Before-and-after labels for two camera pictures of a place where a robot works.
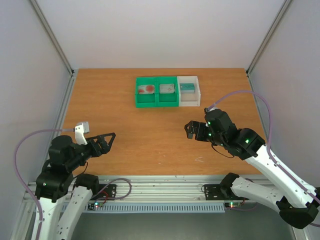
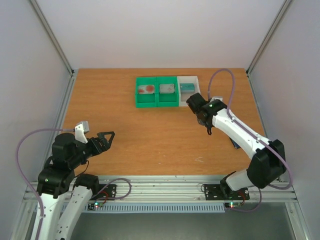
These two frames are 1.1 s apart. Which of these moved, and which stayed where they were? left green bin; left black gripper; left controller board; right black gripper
Moved: right black gripper
Stayed: left controller board; left black gripper; left green bin
